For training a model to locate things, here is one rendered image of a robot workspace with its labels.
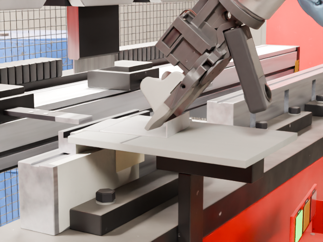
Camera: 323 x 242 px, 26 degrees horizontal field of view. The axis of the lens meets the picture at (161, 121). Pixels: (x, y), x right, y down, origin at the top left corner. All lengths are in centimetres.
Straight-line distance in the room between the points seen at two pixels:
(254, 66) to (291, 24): 227
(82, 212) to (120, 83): 55
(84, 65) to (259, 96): 26
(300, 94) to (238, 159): 94
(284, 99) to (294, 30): 149
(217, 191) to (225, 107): 31
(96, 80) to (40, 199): 58
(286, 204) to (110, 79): 44
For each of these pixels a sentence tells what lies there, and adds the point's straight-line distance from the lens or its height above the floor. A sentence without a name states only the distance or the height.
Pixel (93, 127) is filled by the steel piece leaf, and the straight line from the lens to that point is 100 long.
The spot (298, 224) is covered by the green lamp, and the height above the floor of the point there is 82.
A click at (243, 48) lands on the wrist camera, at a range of 91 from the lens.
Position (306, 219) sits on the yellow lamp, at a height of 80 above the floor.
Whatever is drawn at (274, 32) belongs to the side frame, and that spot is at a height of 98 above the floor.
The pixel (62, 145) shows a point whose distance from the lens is 100.
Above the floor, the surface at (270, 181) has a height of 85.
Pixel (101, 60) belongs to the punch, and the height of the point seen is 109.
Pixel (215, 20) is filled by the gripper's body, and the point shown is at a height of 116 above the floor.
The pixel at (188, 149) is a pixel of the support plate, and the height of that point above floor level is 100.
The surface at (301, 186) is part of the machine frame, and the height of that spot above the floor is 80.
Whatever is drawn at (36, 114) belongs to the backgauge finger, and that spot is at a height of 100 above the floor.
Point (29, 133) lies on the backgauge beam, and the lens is 128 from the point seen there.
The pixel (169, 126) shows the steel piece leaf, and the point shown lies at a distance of 94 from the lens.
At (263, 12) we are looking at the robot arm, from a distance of 90.
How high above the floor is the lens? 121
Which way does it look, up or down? 11 degrees down
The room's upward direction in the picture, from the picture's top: straight up
